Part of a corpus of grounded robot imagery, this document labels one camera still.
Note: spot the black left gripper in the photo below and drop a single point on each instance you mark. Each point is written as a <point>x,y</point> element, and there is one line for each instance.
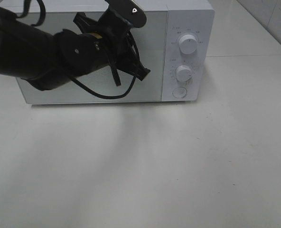
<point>104,42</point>

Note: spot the white microwave knob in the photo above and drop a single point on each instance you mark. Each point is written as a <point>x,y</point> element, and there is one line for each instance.
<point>183,73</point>
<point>188,44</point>

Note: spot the round microwave door button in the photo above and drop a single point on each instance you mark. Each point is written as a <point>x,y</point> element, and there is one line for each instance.
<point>179,92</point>

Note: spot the white microwave door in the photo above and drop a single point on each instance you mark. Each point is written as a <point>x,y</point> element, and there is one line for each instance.
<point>150,41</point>

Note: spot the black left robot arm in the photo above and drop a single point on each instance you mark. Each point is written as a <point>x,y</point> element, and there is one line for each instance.
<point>48,61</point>

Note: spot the white microwave oven body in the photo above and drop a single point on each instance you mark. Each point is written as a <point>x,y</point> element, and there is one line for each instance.
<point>194,17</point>

